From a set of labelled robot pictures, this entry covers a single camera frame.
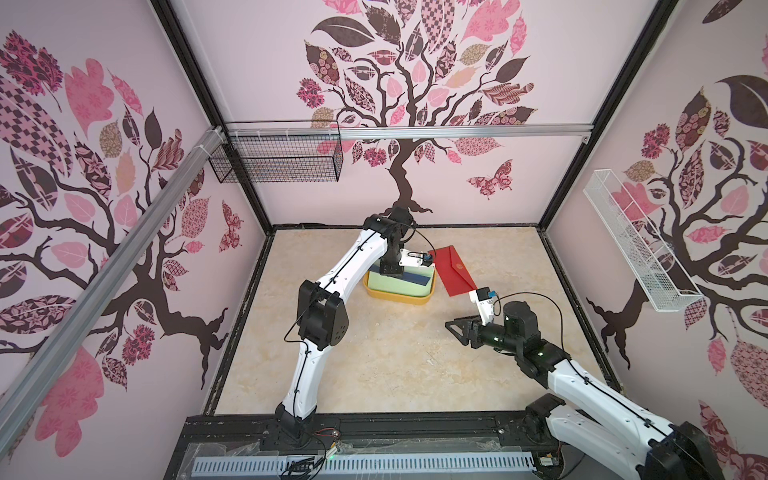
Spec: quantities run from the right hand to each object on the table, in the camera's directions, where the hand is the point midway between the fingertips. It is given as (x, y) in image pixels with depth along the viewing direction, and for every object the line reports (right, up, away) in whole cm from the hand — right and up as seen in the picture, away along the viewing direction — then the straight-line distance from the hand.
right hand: (450, 327), depth 79 cm
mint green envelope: (-16, +9, +19) cm, 26 cm away
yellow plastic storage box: (-12, +5, +17) cm, 22 cm away
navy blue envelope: (-8, +12, +16) cm, 22 cm away
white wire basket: (+51, +16, -5) cm, 54 cm away
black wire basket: (-71, +66, +63) cm, 116 cm away
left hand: (-17, +16, +12) cm, 26 cm away
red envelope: (+6, +14, +27) cm, 31 cm away
